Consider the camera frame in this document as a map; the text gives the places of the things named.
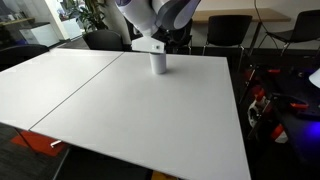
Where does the white ceramic mug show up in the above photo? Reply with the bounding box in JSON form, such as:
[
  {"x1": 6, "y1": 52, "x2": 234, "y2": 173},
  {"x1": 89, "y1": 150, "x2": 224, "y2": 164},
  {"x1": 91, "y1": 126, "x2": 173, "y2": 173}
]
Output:
[{"x1": 149, "y1": 49, "x2": 168, "y2": 75}]

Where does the black robot cart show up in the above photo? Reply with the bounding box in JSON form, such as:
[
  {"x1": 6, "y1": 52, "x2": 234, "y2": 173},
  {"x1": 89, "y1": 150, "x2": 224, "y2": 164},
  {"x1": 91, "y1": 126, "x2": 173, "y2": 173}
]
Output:
[{"x1": 239, "y1": 63, "x2": 320, "y2": 180}]

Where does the orange-handled clamp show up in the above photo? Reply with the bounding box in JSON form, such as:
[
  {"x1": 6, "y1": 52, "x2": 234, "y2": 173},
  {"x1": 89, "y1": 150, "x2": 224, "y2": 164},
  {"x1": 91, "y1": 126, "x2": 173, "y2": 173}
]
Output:
[
  {"x1": 253, "y1": 85, "x2": 266, "y2": 103},
  {"x1": 269, "y1": 123, "x2": 286, "y2": 141},
  {"x1": 289, "y1": 102, "x2": 310, "y2": 110}
]

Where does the white planter box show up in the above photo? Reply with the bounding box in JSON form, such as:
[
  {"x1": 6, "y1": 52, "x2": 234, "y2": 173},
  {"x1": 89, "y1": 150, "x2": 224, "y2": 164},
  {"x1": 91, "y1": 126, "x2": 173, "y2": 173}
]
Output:
[{"x1": 61, "y1": 18, "x2": 84, "y2": 40}]

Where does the green potted plant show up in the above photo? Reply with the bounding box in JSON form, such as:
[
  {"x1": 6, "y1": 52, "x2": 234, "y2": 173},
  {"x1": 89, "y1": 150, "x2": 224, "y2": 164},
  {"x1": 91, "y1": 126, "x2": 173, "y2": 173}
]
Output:
[{"x1": 61, "y1": 0, "x2": 109, "y2": 33}]

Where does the white plastic piece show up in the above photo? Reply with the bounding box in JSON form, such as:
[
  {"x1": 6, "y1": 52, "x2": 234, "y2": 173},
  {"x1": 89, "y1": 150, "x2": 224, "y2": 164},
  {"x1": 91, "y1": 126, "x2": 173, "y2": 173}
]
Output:
[{"x1": 248, "y1": 98, "x2": 268, "y2": 128}]

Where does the black wall cable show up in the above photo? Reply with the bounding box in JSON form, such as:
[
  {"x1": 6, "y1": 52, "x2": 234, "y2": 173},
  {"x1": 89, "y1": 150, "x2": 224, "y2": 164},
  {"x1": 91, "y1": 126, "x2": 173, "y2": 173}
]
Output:
[{"x1": 254, "y1": 0, "x2": 268, "y2": 15}]

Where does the wooden shelf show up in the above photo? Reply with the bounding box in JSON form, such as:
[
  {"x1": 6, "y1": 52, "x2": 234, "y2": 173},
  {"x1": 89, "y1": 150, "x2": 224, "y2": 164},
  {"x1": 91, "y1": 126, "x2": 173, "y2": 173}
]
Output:
[{"x1": 0, "y1": 17, "x2": 36, "y2": 28}]

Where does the black round-back chair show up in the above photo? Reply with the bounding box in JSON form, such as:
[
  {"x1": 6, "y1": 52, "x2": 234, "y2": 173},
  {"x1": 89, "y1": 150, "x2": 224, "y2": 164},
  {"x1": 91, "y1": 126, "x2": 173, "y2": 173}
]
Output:
[
  {"x1": 0, "y1": 44, "x2": 50, "y2": 73},
  {"x1": 82, "y1": 29, "x2": 125, "y2": 52}
]

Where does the white low cabinet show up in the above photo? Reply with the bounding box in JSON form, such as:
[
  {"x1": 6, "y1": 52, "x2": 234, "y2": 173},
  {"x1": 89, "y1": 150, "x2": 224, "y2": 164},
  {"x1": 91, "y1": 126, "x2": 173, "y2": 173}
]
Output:
[{"x1": 19, "y1": 22, "x2": 61, "y2": 48}]

